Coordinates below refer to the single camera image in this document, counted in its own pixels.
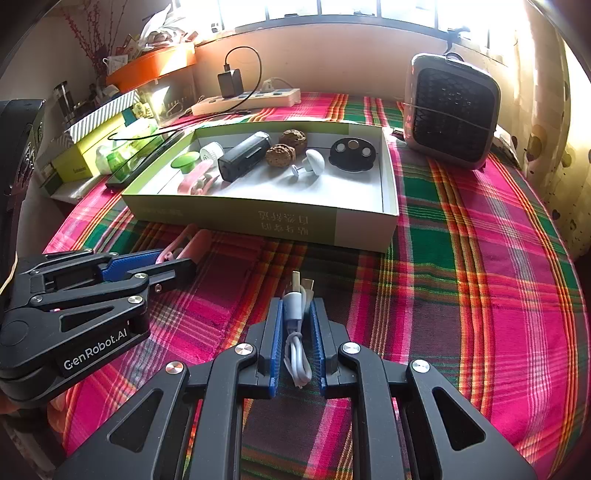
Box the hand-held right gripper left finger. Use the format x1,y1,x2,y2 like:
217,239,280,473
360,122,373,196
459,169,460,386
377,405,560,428
53,298,283,480

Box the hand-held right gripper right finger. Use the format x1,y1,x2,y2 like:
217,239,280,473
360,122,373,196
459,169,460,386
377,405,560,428
309,298,539,480

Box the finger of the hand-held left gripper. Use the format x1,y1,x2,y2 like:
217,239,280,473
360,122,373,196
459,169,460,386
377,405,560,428
28,257,195,337
18,249,162,282

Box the white cable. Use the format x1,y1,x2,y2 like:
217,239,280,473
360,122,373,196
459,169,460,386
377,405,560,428
281,271,317,389

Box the pink plastic clip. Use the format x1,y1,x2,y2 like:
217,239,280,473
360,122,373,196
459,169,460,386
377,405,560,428
156,229,213,266
178,166,222,197

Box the green white cardboard box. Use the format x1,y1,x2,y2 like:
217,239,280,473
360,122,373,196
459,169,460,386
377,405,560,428
121,121,400,254

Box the green topped white knob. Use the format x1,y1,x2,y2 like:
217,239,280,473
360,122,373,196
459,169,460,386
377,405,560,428
170,153,200,176

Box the black rectangular device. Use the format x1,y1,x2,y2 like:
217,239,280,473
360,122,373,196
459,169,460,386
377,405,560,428
217,131,271,183

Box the brown walnut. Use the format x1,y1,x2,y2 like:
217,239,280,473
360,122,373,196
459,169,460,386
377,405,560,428
278,129,308,153
264,144,296,166

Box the white mushroom-shaped knob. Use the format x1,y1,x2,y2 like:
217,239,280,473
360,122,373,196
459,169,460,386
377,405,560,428
288,148,326,181

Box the black round disc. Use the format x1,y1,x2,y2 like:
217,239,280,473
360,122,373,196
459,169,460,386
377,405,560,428
329,137,375,174

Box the white flat board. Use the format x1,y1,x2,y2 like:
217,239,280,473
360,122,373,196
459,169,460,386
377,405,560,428
48,178,105,204

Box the black smartphone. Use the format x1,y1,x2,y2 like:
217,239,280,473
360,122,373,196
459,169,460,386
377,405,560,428
105,131,195,189

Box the green tissue pack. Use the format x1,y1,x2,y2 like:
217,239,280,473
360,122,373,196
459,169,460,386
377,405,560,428
95,134,164,175

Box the yellow-green box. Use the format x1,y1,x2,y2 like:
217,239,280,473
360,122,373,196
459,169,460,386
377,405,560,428
51,115,127,182

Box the grey chevron patterned box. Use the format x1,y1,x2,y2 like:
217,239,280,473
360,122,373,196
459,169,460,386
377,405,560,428
36,134,70,174

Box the green white striped box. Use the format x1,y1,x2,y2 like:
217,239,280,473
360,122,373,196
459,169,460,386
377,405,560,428
68,89,139,141

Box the pink green plaid tablecloth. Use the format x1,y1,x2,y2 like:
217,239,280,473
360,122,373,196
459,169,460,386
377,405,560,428
44,92,580,480

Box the glass jar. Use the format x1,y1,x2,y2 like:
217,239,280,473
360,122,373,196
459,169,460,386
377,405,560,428
53,80,77,125

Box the clear plastic container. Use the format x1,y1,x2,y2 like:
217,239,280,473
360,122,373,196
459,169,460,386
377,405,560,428
139,74,197,127

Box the black charger plug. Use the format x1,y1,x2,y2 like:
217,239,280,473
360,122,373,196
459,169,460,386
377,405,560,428
218,70,244,99

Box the orange plastic tray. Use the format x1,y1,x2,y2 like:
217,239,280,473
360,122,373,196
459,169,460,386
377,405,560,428
106,41,197,93

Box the white power strip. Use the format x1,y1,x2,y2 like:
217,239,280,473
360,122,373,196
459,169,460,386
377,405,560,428
191,88,302,117

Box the red dried flower branches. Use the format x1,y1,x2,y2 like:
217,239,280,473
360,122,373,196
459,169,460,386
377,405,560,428
60,0,116,79

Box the white plastic bag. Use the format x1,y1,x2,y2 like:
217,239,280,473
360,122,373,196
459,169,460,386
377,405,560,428
139,7,185,47

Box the grey desk fan heater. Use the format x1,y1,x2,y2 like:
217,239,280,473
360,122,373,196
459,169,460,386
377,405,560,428
404,52,502,171

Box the heart patterned curtain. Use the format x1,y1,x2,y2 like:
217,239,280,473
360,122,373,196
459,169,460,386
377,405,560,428
501,0,591,259

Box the black window latch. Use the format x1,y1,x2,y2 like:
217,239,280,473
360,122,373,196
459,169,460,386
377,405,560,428
445,27,472,51

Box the thin black wire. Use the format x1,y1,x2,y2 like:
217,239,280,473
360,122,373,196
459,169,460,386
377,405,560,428
107,129,195,141

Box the black charger cable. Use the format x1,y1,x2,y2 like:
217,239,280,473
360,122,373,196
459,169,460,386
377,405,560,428
224,46,263,116

